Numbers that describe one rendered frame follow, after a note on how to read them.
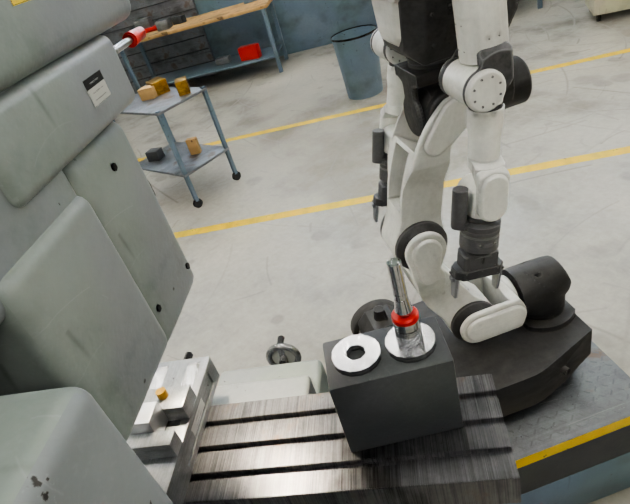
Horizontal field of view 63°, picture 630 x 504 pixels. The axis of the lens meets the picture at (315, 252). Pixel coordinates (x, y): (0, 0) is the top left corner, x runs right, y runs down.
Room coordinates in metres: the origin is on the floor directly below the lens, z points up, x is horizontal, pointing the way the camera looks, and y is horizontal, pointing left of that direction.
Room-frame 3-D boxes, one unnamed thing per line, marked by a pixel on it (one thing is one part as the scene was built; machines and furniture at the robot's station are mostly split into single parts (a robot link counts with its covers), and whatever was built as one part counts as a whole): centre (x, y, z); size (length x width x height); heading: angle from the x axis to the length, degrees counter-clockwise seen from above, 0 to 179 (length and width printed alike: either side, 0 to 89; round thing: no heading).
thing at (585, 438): (1.15, -0.40, 0.20); 0.78 x 0.68 x 0.40; 94
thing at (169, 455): (0.78, 0.42, 0.99); 0.35 x 0.15 x 0.11; 166
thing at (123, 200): (0.72, 0.33, 1.47); 0.21 x 0.19 x 0.32; 76
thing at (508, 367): (1.16, -0.40, 0.59); 0.64 x 0.52 x 0.33; 94
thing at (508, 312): (1.16, -0.43, 0.68); 0.21 x 0.20 x 0.13; 94
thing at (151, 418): (0.75, 0.43, 1.04); 0.06 x 0.05 x 0.06; 76
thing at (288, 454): (0.73, 0.36, 0.90); 1.24 x 0.23 x 0.08; 76
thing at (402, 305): (0.66, -0.12, 1.25); 0.03 x 0.03 x 0.11
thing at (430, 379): (0.66, -0.07, 1.04); 0.22 x 0.12 x 0.20; 85
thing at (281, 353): (1.21, 0.21, 0.64); 0.16 x 0.12 x 0.12; 166
